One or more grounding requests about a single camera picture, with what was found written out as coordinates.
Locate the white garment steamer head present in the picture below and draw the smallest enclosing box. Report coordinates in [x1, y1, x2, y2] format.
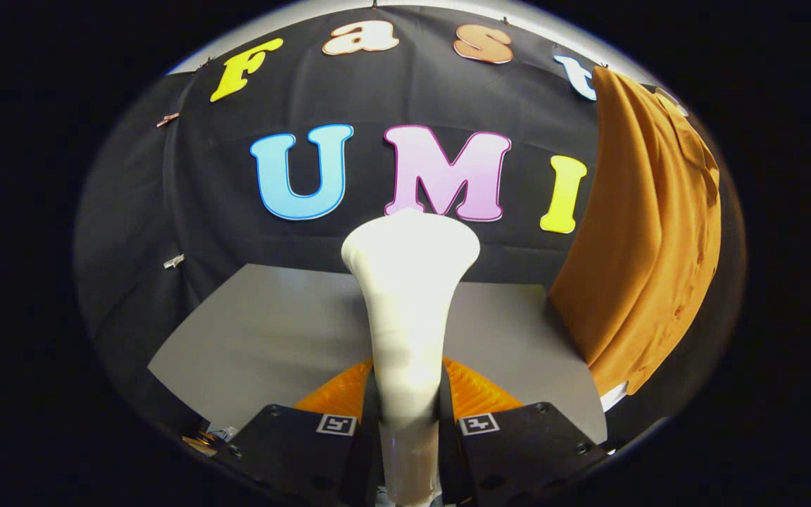
[341, 208, 482, 506]

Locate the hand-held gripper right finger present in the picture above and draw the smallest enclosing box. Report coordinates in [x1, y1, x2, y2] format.
[439, 357, 610, 507]

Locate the black backdrop cloth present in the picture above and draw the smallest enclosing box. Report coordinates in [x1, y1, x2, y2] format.
[75, 4, 748, 451]

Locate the grey cabinet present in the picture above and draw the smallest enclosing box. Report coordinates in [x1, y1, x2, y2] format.
[148, 263, 608, 446]

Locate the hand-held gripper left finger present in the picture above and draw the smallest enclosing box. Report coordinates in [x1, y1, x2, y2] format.
[212, 359, 382, 507]

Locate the white garment hanger form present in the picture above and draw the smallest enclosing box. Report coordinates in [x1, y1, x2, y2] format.
[598, 381, 630, 413]

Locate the orange button-up shirt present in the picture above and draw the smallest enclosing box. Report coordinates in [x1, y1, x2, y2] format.
[548, 65, 723, 397]

